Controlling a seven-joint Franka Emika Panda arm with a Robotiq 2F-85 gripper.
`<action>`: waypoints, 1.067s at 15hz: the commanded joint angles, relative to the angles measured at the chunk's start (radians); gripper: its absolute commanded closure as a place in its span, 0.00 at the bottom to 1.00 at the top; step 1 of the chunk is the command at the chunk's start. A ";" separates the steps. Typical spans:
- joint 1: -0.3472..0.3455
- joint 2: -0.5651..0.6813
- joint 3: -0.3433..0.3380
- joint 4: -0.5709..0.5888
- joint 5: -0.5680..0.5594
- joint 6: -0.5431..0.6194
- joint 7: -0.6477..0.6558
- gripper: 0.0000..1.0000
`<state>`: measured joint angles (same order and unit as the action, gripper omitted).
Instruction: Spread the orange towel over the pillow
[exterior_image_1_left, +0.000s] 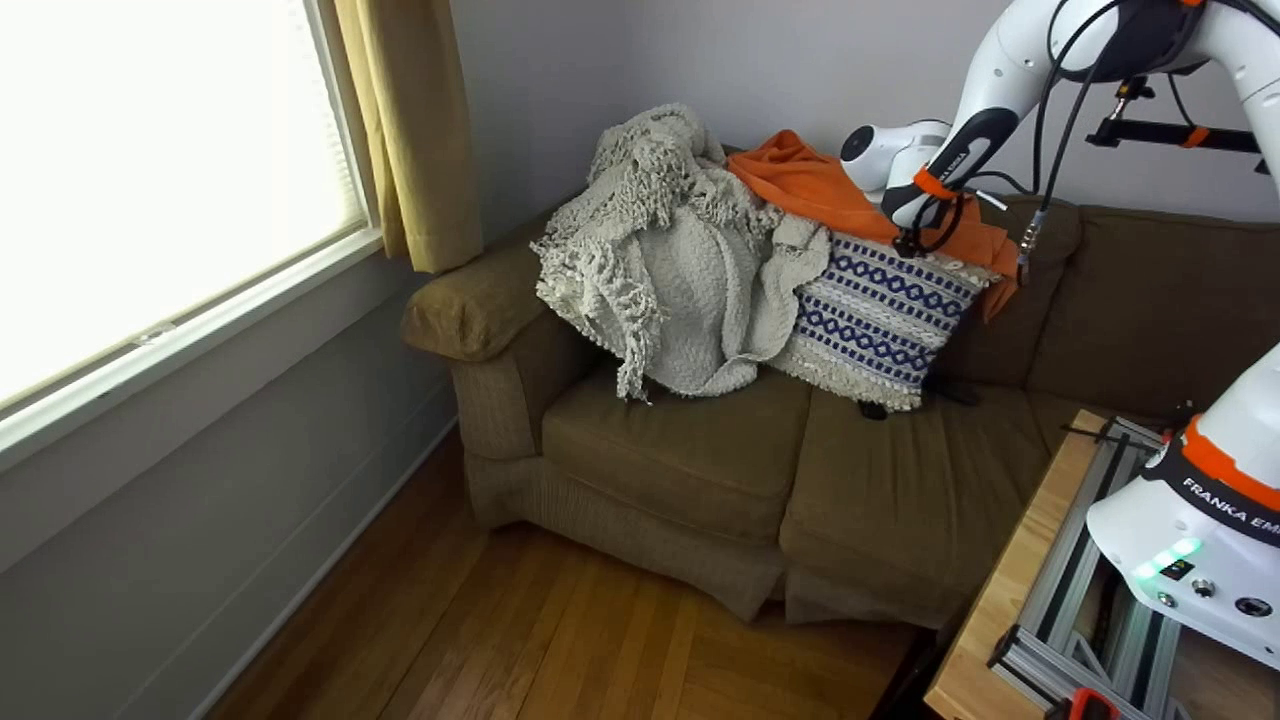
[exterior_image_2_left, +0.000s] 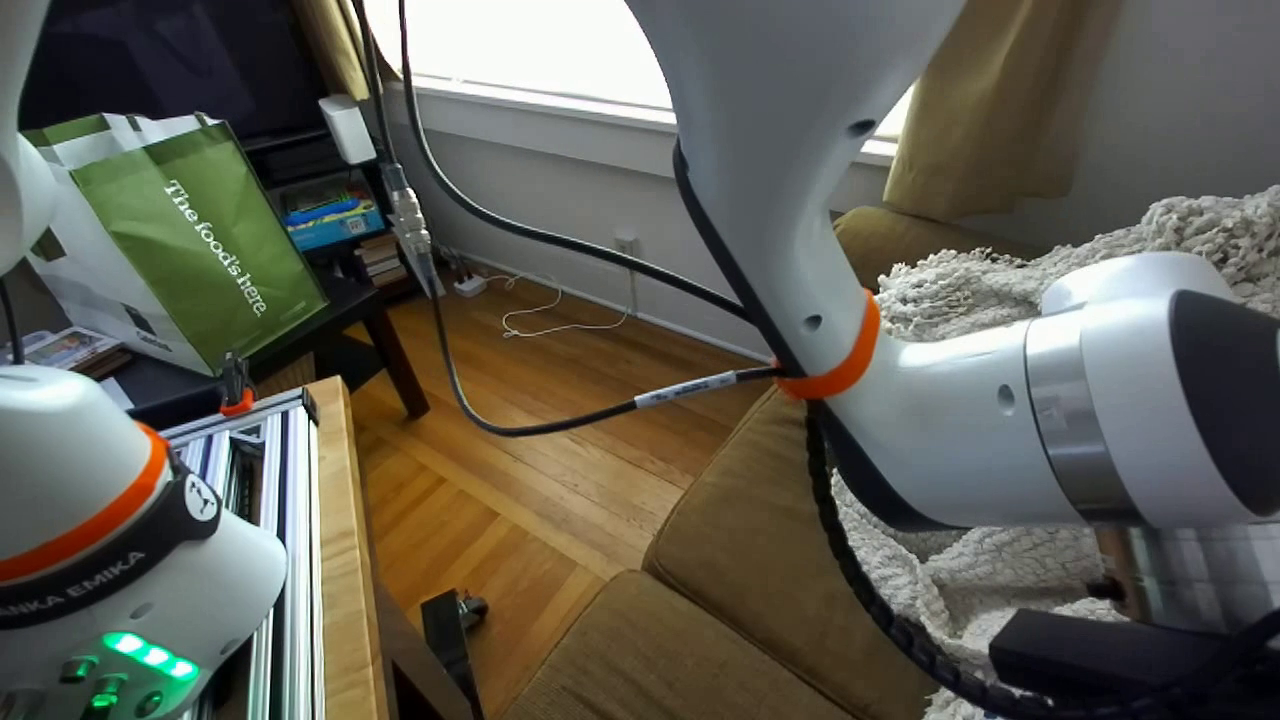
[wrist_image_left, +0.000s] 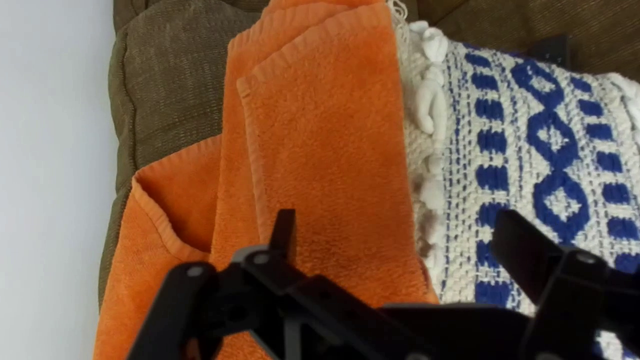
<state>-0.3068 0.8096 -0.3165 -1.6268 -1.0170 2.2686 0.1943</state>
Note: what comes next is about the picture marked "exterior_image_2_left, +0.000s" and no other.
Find white wall plug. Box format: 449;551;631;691
608;228;648;277

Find blue box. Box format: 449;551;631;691
282;196;393;255

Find aluminium frame rails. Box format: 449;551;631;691
157;383;332;720

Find olive curtain beside sofa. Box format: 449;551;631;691
879;0;1134;228

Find small white box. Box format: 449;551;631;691
318;94;386;169

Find dark television screen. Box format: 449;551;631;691
16;0;340;138

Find olive brown sofa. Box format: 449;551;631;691
503;199;969;720

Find green and white shopping bag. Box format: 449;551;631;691
21;108;337;381

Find red clamp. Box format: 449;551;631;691
215;347;259;425

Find dark shelf unit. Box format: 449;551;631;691
243;124;405;292

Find olive curtain beside television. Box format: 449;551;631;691
291;0;393;106

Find black side table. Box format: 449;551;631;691
114;272;432;432

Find thin black cable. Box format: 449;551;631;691
393;0;773;332

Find white leaning panel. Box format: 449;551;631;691
386;196;451;304

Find white floor cable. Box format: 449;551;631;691
496;261;648;343

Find black corrugated cable conduit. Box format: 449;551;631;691
801;395;1072;720

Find cream knit blanket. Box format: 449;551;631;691
827;186;1280;720

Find bright window with white frame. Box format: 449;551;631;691
393;0;926;177

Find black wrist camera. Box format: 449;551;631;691
990;605;1280;714

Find stack of magazines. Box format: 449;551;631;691
16;326;135;383

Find black metal bracket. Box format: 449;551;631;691
419;587;493;720

